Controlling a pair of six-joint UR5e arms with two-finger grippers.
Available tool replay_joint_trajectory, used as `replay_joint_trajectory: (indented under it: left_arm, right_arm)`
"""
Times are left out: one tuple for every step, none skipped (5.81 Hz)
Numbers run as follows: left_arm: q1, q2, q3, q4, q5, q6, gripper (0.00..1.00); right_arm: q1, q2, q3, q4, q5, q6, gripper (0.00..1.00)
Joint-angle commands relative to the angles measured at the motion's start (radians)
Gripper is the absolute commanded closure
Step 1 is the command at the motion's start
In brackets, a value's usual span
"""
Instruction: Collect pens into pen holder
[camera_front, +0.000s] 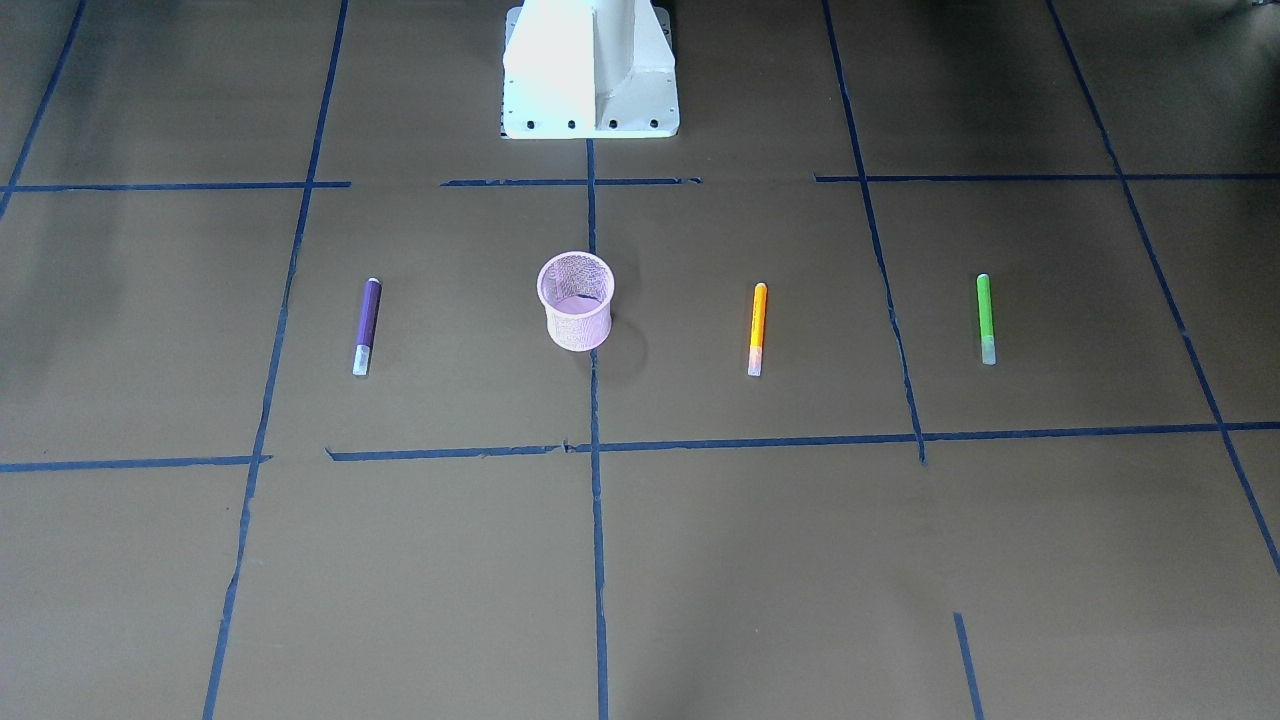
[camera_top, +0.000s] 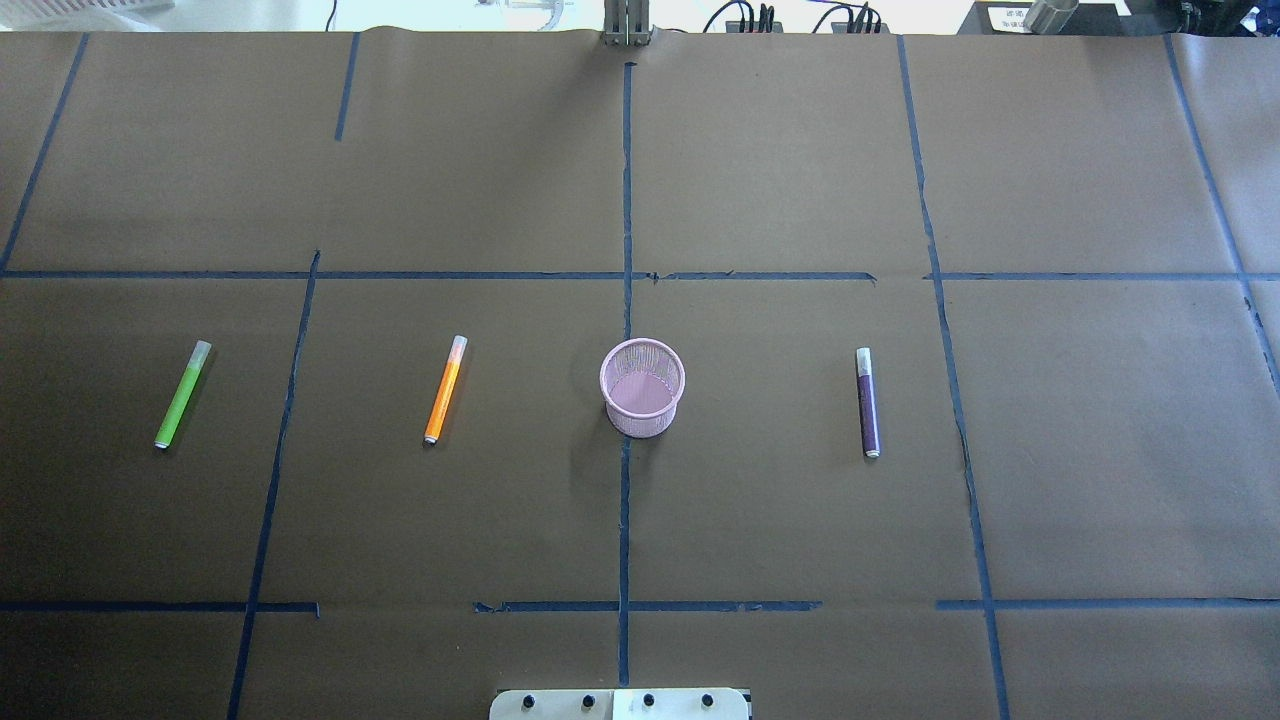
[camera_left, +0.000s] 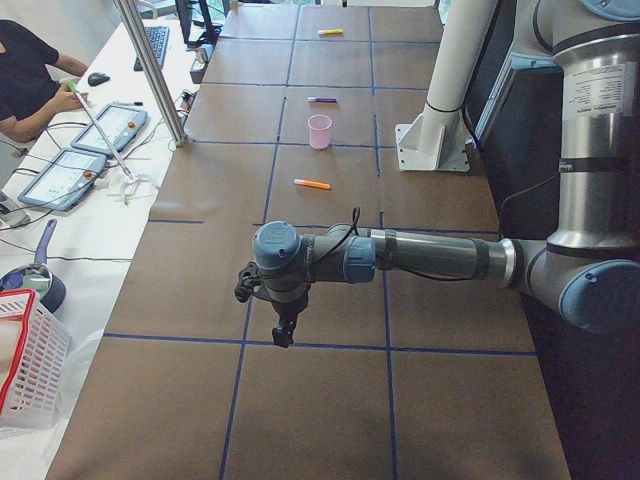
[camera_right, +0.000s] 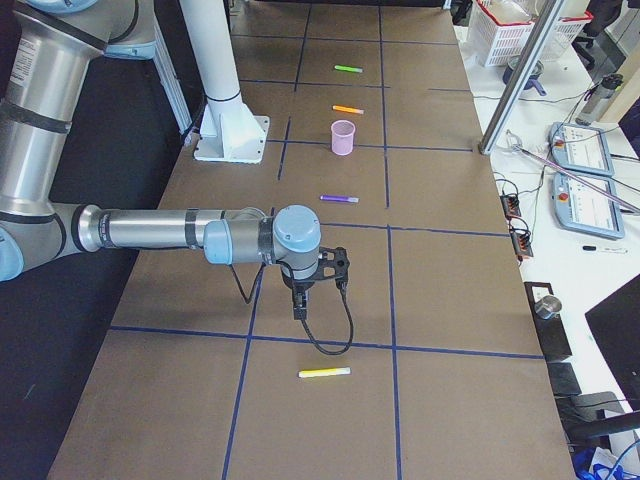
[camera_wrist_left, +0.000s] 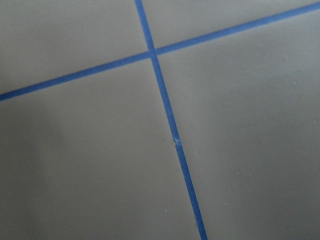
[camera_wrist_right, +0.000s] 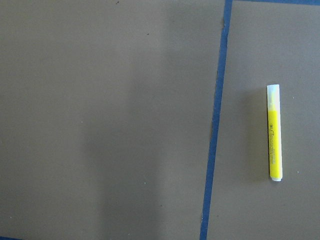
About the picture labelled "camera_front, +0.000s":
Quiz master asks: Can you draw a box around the orange marker pen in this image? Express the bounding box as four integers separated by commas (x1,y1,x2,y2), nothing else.
746,282,768,377

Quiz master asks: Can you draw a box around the purple marker pen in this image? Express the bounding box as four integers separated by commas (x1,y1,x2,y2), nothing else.
352,277,381,377

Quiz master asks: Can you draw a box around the green marker pen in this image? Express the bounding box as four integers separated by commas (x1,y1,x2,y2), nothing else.
975,273,997,366

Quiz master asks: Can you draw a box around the pink mesh pen holder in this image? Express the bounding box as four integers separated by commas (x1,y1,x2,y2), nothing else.
536,251,616,352

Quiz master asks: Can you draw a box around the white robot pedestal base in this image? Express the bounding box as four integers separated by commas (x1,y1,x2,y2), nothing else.
500,1,681,141

